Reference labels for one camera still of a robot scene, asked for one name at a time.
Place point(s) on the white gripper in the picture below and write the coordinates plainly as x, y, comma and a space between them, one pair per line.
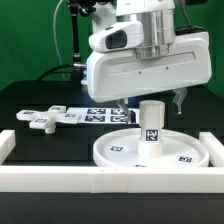
119, 75

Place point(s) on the white round table top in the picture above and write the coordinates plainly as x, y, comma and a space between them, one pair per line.
124, 148

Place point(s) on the white cross-shaped table base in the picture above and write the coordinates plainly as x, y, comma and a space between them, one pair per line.
46, 120

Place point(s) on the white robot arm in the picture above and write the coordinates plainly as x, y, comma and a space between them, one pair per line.
141, 54

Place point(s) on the white marker tag sheet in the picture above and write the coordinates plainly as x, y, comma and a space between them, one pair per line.
99, 115

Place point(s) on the white right fence bar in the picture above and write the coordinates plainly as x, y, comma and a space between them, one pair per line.
214, 147

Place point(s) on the white fence bar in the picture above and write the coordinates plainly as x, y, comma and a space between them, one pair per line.
110, 180
7, 143
214, 147

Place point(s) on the white front fence bar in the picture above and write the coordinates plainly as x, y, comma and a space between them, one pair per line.
110, 180

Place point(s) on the white left fence bar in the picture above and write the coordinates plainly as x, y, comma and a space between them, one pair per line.
7, 143

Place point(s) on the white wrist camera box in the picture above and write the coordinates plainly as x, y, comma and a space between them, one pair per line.
121, 35

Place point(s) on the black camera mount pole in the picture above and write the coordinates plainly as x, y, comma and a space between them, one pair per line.
85, 8

